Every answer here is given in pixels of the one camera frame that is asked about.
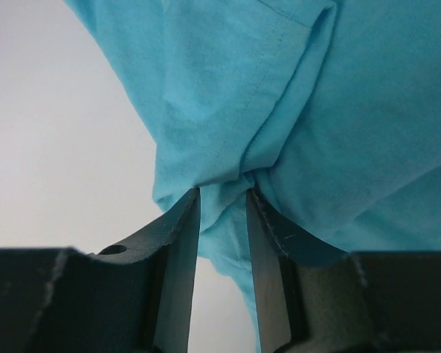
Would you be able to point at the teal t-shirt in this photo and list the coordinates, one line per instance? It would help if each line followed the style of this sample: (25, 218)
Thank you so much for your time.
(331, 108)

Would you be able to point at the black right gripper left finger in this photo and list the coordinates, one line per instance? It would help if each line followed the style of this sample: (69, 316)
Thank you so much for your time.
(133, 296)

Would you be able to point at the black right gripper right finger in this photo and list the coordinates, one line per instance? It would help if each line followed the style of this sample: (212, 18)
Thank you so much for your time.
(313, 297)

